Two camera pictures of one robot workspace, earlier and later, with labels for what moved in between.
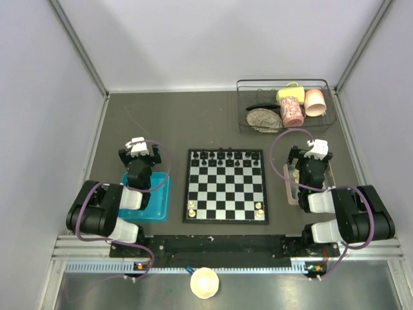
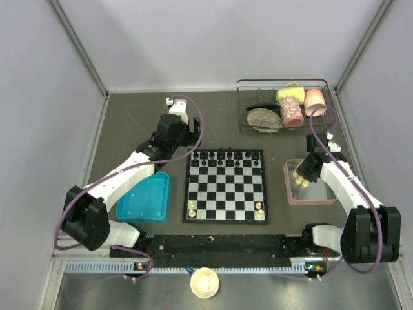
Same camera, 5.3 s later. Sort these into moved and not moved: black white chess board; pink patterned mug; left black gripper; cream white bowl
Moved: left black gripper
Not moved: black white chess board; cream white bowl; pink patterned mug
